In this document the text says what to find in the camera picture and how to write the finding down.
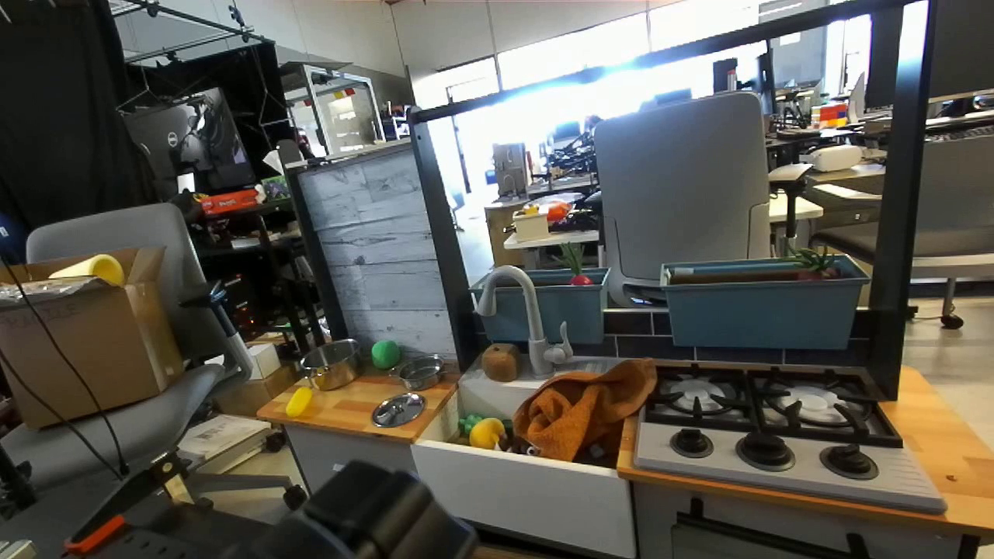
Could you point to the brown round toy fruit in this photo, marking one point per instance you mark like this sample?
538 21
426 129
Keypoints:
503 363

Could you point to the yellow toy corn cob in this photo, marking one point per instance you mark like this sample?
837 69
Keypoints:
300 403

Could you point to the yellow cup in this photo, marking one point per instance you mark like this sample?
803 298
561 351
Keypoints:
94 272

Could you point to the small steel bowl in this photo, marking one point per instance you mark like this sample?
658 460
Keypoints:
399 412

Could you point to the white rounded panel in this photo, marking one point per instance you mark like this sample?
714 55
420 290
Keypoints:
686 180

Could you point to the black monitor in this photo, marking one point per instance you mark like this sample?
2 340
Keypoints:
191 134

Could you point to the red toy radish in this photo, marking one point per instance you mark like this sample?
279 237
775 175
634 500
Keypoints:
581 277

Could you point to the green toy in sink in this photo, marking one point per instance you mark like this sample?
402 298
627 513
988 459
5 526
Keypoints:
469 425

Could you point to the green planter plant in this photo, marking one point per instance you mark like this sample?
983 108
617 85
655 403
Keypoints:
816 260

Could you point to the large silver pot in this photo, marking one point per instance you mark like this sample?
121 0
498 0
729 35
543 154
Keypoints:
334 367

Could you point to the grey office chair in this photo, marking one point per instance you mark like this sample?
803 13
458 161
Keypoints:
135 413

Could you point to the grey toy stove top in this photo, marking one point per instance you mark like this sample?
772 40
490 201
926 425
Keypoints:
726 478

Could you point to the small silver pot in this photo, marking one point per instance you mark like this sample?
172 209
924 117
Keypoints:
420 373

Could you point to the white toy sink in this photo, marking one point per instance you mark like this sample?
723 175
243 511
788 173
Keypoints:
518 491

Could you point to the cardboard box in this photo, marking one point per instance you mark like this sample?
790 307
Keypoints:
89 343

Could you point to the short blue planter box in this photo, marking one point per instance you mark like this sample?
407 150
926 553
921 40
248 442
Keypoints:
563 312

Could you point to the wooden toy kitchen unit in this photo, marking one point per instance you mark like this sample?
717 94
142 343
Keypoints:
338 417

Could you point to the white lab machine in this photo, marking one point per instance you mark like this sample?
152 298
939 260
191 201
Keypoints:
338 111

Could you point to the green toy ball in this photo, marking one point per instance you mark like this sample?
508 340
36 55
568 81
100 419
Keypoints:
388 355

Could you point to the orange cloth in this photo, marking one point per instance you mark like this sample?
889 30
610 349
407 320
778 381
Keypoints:
580 409

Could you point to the long blue planter box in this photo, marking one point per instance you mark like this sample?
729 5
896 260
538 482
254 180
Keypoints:
767 307

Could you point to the grey toy faucet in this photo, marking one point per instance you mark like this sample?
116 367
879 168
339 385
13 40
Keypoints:
532 312

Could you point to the grey wood-print back panel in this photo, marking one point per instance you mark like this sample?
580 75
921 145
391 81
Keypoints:
378 249

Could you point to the yellow toy lemon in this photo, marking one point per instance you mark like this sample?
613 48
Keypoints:
490 432

